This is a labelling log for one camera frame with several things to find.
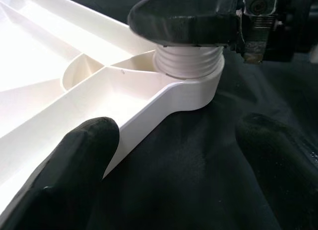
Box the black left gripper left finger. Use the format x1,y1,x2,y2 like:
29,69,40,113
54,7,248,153
0,117,121,230

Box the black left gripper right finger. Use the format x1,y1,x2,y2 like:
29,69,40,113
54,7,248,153
236,113,318,230

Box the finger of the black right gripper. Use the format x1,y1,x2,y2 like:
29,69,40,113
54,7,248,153
127,0,241,47

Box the white plastic table leg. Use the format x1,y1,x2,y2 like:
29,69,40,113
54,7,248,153
152,44,224,79

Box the white plastic table top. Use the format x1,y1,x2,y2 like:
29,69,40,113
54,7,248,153
0,0,226,216

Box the black table cloth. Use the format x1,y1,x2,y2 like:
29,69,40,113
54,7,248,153
53,0,318,230

